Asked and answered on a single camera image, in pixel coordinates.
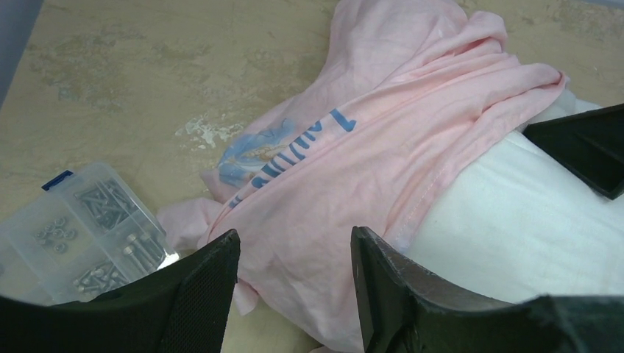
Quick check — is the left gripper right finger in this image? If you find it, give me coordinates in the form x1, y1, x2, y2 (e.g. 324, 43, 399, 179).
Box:
351, 227, 623, 352

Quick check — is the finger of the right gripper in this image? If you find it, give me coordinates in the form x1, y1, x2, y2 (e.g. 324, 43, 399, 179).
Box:
523, 104, 623, 200

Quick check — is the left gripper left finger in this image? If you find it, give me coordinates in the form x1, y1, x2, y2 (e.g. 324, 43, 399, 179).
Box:
1, 229, 240, 352

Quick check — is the white pillow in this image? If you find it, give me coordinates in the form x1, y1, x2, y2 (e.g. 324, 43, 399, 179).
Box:
407, 95, 624, 305

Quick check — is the pink pillow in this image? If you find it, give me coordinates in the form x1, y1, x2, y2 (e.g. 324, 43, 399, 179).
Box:
157, 1, 568, 352

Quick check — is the clear plastic bag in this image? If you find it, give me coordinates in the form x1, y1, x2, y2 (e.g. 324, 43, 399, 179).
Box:
1, 163, 180, 306

